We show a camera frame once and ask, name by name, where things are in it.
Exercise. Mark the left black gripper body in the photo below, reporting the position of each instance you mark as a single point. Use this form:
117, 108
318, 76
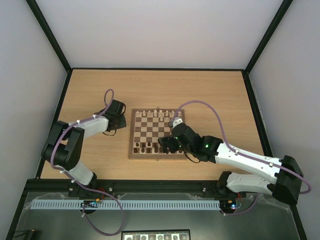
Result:
120, 124

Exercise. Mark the light bishop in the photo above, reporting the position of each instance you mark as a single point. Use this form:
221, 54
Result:
172, 113

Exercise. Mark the dark chess pieces front row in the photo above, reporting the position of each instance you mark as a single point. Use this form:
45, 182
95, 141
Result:
148, 150

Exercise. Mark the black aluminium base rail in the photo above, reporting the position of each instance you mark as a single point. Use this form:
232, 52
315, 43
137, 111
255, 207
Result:
202, 188

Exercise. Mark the light king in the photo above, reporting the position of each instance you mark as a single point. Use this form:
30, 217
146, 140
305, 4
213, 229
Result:
155, 113

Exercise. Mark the controller board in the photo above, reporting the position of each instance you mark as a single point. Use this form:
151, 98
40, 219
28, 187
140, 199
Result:
232, 204
91, 203

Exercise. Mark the light blue cable duct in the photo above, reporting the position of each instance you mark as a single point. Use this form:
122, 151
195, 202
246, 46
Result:
64, 204

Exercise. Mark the printed reference sheet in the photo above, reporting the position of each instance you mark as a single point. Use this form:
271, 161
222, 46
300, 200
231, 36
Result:
183, 234

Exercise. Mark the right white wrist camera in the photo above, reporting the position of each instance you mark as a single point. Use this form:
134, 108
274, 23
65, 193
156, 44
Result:
175, 122

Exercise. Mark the light pawns second row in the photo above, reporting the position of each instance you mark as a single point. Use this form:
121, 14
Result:
165, 119

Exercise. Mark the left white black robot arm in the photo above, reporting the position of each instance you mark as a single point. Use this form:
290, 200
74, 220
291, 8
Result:
63, 146

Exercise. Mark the wooden chess board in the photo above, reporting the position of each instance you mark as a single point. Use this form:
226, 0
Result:
149, 129

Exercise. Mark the dark chess pieces row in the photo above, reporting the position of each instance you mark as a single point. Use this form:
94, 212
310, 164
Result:
148, 150
146, 145

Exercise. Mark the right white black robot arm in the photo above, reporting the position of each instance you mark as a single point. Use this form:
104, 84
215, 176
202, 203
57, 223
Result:
278, 177

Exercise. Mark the left controller board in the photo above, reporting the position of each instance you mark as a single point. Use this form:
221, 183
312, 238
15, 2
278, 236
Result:
91, 203

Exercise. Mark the right controller board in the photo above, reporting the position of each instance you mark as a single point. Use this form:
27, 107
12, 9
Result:
232, 204

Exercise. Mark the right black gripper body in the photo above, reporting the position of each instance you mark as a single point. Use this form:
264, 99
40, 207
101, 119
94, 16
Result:
169, 144

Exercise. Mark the dark chess pieces back row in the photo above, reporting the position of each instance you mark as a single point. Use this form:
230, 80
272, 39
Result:
146, 145

